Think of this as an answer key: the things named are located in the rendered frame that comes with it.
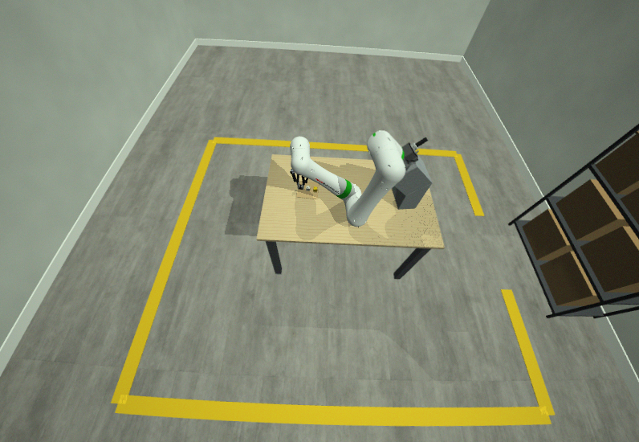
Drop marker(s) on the tan flat mat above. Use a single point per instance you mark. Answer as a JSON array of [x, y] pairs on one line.
[[308, 194]]

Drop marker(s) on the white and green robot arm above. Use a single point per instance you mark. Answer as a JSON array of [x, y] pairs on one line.
[[391, 165]]

